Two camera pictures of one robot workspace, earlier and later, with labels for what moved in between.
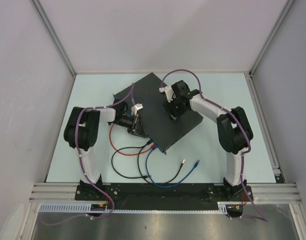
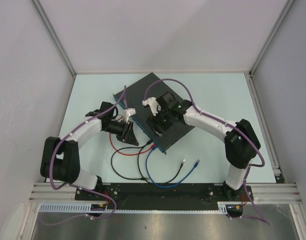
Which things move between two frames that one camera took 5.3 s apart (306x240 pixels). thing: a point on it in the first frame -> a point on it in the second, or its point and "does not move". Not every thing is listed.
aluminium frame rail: (261, 192) does not move
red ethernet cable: (124, 154) does not move
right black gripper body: (174, 108) -> (162, 118)
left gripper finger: (139, 135) -> (122, 137)
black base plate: (163, 196) does not move
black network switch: (154, 121) does not move
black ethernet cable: (148, 142) does not move
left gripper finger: (139, 128) -> (131, 137)
